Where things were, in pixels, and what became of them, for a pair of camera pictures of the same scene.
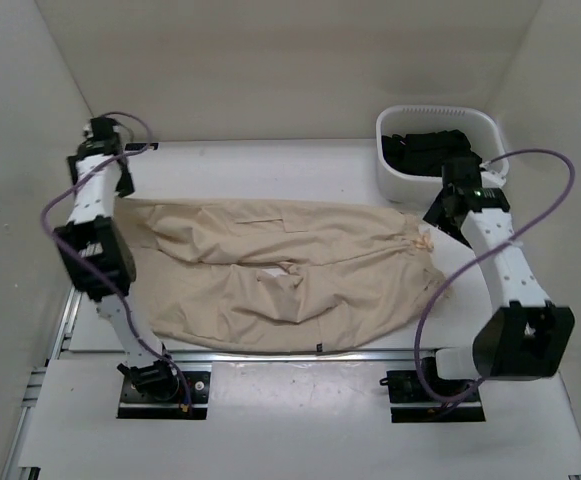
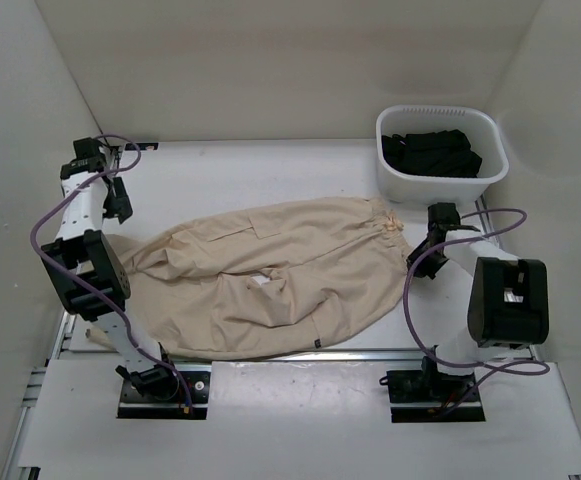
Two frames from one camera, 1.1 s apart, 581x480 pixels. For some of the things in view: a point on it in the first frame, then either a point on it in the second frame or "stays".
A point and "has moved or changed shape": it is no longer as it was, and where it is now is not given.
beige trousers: [276, 277] has moved or changed shape
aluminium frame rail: [67, 324] stays
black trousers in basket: [424, 153] stays
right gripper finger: [438, 214] → [419, 250]
